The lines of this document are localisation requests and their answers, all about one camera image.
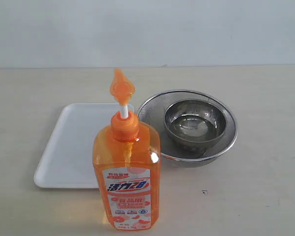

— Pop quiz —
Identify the large steel mesh basin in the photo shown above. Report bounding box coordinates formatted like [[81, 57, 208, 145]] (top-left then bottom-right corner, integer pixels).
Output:
[[137, 89, 238, 168]]

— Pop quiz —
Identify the orange pump soap bottle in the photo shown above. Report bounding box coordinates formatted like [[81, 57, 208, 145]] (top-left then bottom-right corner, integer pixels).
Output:
[[92, 68, 161, 231]]

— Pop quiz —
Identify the small stainless steel bowl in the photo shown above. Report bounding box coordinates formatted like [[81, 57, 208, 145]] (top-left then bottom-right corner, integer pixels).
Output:
[[164, 99, 227, 149]]

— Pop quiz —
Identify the white rectangular plastic tray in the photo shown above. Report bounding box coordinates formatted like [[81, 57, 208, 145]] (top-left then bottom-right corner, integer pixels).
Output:
[[33, 103, 135, 189]]

